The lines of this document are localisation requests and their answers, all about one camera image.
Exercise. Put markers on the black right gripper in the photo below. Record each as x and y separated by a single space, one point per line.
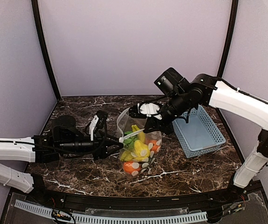
154 124

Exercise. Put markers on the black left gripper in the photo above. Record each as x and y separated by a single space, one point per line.
100 146

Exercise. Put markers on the yellow toy banana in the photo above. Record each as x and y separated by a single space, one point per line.
141 135

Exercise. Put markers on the green toy cabbage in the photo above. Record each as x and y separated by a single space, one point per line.
129 143

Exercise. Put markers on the orange green toy mango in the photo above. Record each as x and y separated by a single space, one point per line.
154 145

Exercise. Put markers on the clear dotted zip top bag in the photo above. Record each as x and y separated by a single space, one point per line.
124 131

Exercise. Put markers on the yellow toy pepper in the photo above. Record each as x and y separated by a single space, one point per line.
139 152

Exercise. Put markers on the orange toy orange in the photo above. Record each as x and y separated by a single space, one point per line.
132 168

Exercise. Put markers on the light blue perforated basket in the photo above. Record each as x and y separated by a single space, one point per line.
200 135

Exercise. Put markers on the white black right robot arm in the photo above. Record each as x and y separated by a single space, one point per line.
215 92

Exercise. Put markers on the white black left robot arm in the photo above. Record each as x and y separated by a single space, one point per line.
64 139

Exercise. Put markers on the small front circuit board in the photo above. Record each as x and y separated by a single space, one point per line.
60 217

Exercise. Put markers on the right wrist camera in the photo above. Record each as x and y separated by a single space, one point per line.
145 110

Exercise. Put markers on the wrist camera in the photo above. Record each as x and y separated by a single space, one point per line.
145 110
98 122

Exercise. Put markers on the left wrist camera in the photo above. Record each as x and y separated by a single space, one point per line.
98 122

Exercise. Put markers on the light blue cable duct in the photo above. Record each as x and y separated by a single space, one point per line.
98 216

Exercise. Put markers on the black front rail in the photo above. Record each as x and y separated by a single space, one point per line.
250 207

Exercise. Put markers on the black right corner post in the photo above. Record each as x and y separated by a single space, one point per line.
229 36

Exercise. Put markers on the black corner post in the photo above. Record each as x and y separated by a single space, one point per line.
43 47
229 36

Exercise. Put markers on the black left corner post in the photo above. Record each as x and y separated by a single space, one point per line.
43 47

